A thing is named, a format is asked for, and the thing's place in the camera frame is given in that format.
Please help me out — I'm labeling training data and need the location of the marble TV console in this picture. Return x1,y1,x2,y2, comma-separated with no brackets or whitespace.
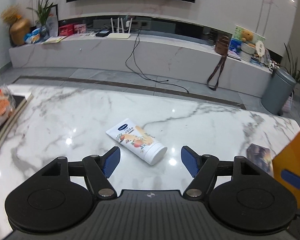
9,33,271,97

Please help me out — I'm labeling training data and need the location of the potted green plant right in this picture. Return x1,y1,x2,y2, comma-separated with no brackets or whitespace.
280,44,300,83

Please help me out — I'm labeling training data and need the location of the green picture board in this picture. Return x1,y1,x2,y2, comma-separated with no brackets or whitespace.
228,24,267,61

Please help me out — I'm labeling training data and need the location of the white round fan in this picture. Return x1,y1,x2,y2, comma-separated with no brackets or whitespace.
255,40,265,58

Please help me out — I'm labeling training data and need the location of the white wifi router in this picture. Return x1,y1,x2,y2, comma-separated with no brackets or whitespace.
106,17,132,40

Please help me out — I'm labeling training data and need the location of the blue snack bag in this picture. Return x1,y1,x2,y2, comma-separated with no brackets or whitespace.
24,28,49,44

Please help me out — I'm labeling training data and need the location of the brown leather camera bag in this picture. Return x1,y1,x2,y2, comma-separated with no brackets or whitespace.
207,36,230,91

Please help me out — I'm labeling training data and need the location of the gold vase with dried flowers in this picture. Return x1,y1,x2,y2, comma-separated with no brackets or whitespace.
0,5,31,46

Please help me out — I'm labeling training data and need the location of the black power cable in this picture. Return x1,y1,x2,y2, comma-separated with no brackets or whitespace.
124,26,191,94

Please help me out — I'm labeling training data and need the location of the potted green plant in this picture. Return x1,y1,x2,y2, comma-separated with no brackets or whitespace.
280,44,300,83
27,0,59,41

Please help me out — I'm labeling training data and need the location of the orange storage box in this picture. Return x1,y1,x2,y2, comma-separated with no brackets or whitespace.
272,132,300,209

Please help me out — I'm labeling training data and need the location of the snack package on books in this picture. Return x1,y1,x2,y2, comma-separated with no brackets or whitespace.
0,85,15,126

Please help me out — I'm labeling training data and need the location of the teddy bear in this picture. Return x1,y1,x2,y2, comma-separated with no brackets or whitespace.
241,29,255,48

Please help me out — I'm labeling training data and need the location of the illustrated card box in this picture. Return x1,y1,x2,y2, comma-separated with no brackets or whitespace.
246,144,274,177

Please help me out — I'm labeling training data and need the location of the red gift box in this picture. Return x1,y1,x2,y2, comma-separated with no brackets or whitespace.
59,24,75,36

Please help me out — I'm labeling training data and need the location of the pastel woven bag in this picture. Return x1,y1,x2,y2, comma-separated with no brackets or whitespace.
282,91,294,113

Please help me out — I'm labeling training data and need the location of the white lotion tube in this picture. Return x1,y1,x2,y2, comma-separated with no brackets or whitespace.
106,118,167,165

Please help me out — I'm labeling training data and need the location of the potted green plant left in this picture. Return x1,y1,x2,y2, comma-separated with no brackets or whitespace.
27,0,59,41

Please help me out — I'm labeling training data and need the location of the grey trash can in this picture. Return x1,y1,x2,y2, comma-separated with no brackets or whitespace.
261,69,296,115

